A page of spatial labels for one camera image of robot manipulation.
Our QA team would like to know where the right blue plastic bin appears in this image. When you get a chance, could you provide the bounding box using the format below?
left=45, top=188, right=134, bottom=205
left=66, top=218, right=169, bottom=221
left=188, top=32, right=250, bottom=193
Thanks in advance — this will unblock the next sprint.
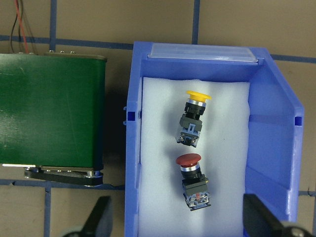
left=124, top=41, right=304, bottom=237

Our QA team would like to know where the yellow push button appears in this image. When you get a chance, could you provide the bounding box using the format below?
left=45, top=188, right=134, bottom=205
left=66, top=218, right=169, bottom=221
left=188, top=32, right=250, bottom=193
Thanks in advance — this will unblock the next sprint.
left=175, top=90, right=212, bottom=148

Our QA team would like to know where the red black wire pair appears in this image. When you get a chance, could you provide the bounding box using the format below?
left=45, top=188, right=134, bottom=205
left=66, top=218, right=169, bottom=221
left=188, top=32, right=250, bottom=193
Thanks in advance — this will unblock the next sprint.
left=9, top=0, right=33, bottom=54

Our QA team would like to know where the green conveyor belt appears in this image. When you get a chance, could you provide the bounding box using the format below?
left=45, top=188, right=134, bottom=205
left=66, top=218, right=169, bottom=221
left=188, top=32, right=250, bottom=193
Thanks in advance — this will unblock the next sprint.
left=0, top=52, right=107, bottom=186

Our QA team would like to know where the white foam pad right bin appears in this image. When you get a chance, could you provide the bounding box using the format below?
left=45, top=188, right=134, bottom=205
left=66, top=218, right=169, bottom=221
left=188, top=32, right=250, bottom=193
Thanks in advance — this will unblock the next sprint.
left=138, top=78, right=250, bottom=237

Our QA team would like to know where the red push button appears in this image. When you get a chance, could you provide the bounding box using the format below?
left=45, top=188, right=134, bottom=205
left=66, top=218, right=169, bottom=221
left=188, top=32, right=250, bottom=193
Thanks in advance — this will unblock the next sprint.
left=176, top=153, right=211, bottom=211

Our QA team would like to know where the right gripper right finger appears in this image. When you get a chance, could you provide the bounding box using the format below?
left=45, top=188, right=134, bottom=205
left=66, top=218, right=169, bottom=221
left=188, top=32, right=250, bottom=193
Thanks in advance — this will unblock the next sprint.
left=243, top=194, right=313, bottom=237

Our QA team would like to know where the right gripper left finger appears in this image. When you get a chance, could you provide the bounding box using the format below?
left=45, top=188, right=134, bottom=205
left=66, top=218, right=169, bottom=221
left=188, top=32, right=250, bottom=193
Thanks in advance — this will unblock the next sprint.
left=62, top=196, right=113, bottom=237

